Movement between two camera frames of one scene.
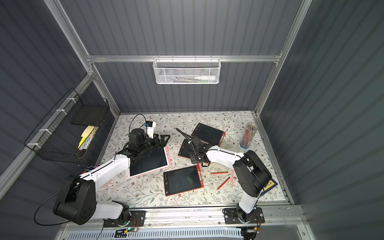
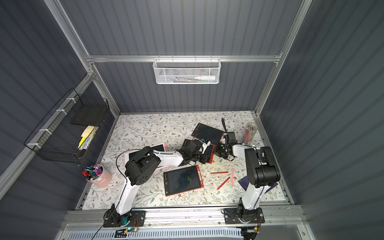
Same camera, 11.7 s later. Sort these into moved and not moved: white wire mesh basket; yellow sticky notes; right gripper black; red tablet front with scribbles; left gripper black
Moved: left gripper black; right gripper black
Not moved: yellow sticky notes; white wire mesh basket; red tablet front with scribbles
